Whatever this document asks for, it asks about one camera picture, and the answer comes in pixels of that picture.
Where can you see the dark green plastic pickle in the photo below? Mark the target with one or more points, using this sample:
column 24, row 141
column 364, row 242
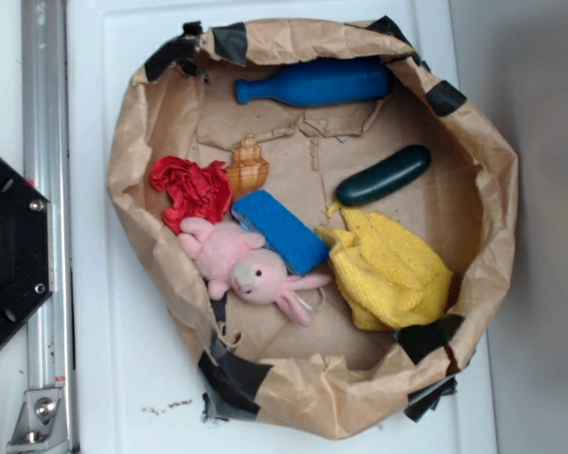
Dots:
column 385, row 177

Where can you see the blue sponge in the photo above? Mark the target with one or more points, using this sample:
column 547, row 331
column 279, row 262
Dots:
column 285, row 234

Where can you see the brown paper bag bin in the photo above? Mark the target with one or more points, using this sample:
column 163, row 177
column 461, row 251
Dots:
column 331, row 379

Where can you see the pink plush bunny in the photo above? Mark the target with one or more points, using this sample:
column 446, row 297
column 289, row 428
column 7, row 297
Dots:
column 231, row 258

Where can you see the wooden toy ship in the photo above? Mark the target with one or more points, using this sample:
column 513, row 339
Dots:
column 248, row 170

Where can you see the red crumpled cloth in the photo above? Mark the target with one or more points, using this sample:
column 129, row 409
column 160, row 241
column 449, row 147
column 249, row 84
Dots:
column 194, row 191

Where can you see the yellow microfiber cloth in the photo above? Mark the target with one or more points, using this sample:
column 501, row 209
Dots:
column 389, row 277

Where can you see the blue plastic bowling pin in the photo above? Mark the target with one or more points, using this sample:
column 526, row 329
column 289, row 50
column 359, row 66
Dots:
column 320, row 82

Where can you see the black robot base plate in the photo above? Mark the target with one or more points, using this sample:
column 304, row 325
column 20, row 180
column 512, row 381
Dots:
column 25, row 279

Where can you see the aluminium extrusion rail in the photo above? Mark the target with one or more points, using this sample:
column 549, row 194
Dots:
column 50, row 331

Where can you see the metal corner bracket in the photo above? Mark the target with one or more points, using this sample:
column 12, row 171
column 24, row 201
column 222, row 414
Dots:
column 41, row 425

